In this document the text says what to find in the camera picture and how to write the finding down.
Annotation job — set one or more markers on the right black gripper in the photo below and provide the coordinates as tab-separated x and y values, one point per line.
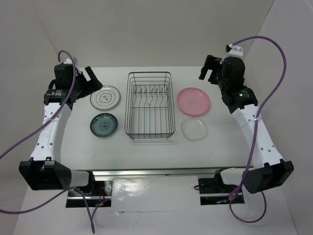
212	63

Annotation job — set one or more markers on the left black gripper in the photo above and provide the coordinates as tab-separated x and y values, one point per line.
90	86

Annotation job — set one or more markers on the white plate green rim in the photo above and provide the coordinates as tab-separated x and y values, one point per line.
105	98

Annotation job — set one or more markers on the pink plastic plate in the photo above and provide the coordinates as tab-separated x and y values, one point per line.
193	101

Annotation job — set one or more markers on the blue floral patterned plate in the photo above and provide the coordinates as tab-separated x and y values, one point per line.
103	125

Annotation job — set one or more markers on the clear glass plate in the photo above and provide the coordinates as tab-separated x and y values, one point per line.
194	129

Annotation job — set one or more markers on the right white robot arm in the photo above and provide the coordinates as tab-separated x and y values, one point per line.
270	170

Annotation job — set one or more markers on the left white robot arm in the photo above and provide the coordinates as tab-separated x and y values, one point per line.
43	170

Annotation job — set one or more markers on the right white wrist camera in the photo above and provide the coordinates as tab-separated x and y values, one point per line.
234	51

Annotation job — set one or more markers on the dark wire dish rack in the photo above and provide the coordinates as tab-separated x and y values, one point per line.
149	111

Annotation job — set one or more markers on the aluminium rail front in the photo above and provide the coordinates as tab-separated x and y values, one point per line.
206	172

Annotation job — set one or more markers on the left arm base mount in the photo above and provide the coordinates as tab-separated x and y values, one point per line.
99	195

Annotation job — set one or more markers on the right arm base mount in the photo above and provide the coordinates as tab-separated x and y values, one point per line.
213	191

